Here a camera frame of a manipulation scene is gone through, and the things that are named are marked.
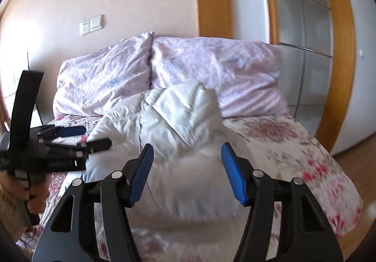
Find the white light switch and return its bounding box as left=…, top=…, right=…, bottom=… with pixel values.
left=90, top=14, right=104, bottom=30

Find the person's left hand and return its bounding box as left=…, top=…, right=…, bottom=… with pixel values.
left=18, top=174, right=49, bottom=214

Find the white down jacket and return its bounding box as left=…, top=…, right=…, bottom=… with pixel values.
left=84, top=81, right=251, bottom=221

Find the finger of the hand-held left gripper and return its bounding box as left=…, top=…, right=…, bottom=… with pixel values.
left=48, top=138, right=113, bottom=158
left=37, top=125, right=86, bottom=141

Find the floral bed sheet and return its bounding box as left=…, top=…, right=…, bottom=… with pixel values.
left=18, top=113, right=365, bottom=262

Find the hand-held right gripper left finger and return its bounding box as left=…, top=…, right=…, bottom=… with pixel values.
left=32, top=143, right=155, bottom=262

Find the wooden frame glass door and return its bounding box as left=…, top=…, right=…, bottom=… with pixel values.
left=258, top=0, right=356, bottom=154

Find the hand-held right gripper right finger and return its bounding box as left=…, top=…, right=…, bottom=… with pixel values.
left=221, top=141, right=344, bottom=262

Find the pale pink crinkled pillow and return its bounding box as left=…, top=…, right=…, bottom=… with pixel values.
left=150, top=36, right=289, bottom=118
left=53, top=31, right=155, bottom=117

